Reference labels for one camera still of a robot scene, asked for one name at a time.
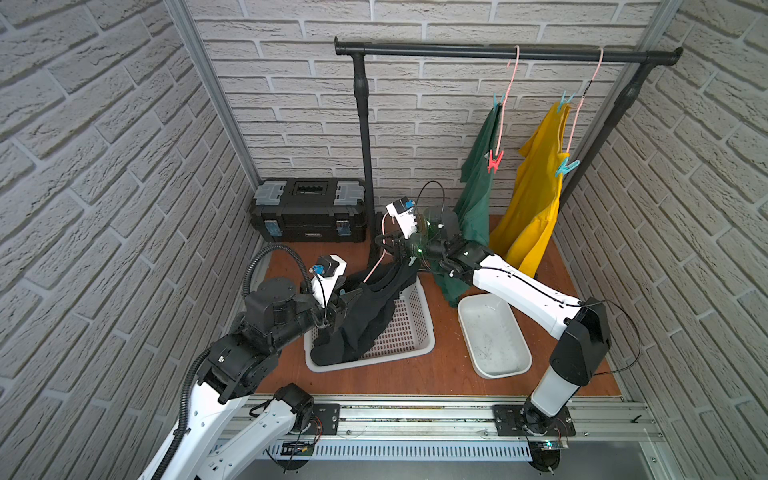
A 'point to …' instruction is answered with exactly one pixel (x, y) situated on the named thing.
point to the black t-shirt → (359, 322)
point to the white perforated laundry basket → (410, 333)
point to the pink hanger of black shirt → (383, 246)
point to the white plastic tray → (495, 342)
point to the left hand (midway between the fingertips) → (357, 280)
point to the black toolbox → (310, 210)
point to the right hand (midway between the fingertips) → (380, 238)
